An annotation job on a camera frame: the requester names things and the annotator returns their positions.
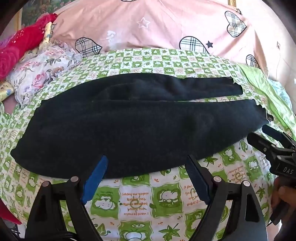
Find light green cloth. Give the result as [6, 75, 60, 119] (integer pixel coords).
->
[238, 64, 295, 130]

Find pink quilt with plaid hearts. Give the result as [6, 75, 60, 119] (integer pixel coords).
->
[50, 0, 271, 77]

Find yellow cartoon printed pillow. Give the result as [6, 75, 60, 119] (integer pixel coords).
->
[0, 22, 55, 102]

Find black pants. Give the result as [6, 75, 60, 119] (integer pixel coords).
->
[10, 74, 274, 179]

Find green cartoon printed bed sheet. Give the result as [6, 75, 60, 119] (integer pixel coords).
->
[0, 47, 296, 241]

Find white floral ruffled pillow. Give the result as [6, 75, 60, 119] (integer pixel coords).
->
[7, 40, 82, 107]

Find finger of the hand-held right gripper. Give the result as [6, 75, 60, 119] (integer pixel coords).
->
[262, 125, 296, 150]
[246, 132, 279, 161]

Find red rose pillow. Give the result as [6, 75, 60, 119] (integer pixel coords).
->
[0, 13, 58, 80]

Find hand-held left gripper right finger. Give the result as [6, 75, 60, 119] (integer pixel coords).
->
[186, 154, 266, 241]

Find light blue cloth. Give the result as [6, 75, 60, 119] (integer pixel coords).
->
[268, 79, 290, 106]

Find person's right hand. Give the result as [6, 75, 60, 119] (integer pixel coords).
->
[271, 178, 296, 211]

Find dark red cloth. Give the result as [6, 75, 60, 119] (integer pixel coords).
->
[0, 204, 22, 226]

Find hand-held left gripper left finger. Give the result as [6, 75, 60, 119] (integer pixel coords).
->
[25, 155, 109, 241]

